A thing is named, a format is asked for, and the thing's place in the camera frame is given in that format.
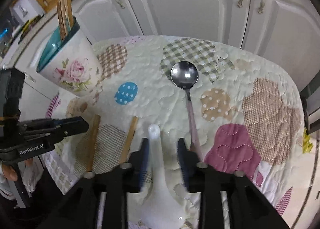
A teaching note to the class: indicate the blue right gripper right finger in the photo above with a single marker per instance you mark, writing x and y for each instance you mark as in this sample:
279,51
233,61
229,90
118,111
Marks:
183,153

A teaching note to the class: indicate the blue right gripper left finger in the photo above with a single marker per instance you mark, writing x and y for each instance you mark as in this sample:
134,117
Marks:
144,156

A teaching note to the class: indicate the white ceramic soup spoon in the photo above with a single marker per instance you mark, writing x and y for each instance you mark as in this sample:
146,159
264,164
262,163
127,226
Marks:
160,209

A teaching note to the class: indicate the metal spoon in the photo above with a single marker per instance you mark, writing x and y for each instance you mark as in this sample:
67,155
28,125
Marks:
185,75

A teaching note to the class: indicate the wooden handled fork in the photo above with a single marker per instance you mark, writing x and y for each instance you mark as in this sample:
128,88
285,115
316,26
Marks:
61,21

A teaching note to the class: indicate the light wooden chopstick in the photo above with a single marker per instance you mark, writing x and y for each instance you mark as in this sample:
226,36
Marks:
64,17

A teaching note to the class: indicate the white gloved left hand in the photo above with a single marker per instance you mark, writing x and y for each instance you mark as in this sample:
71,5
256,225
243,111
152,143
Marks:
30,170

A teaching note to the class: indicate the patchwork quilted table cloth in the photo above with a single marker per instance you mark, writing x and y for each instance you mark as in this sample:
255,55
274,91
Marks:
248,112

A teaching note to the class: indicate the teal rimmed floral utensil holder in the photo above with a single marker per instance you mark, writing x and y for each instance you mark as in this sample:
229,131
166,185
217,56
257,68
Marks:
70,63

